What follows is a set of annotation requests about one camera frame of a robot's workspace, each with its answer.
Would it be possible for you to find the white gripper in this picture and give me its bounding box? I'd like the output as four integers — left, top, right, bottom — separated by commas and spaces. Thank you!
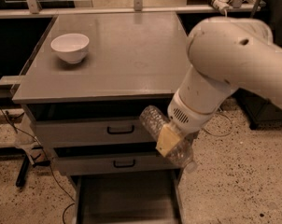
156, 92, 212, 157

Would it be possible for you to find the clear plastic water bottle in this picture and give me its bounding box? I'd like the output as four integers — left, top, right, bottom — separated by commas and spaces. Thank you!
139, 105, 197, 173

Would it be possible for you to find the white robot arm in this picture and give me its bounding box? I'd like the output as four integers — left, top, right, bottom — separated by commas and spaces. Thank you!
157, 17, 282, 159

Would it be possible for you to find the grey top drawer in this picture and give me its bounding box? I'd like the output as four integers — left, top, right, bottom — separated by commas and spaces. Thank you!
33, 117, 153, 147

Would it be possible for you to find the grey open bottom drawer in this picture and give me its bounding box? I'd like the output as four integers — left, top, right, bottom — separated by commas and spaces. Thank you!
72, 170, 185, 224

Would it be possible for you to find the grey middle drawer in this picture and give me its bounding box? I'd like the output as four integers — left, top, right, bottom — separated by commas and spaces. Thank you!
54, 152, 176, 175

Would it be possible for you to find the grey drawer cabinet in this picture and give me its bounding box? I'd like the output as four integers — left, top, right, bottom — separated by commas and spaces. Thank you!
11, 11, 198, 224

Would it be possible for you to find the white ceramic bowl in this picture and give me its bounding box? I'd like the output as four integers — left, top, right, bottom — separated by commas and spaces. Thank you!
50, 34, 90, 63

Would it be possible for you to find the black clamp stand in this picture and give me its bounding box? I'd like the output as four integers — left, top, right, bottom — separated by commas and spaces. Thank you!
15, 154, 50, 188

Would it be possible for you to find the black floor cable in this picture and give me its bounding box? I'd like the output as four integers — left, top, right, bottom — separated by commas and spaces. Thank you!
0, 91, 77, 224

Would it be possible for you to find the white power cable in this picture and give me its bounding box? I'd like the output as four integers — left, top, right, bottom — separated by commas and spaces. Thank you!
202, 8, 234, 138

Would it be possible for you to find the grey left side bracket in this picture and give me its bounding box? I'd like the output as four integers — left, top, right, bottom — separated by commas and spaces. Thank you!
0, 76, 23, 89

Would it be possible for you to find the grey back rail shelf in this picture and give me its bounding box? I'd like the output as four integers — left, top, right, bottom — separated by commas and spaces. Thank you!
0, 3, 268, 20

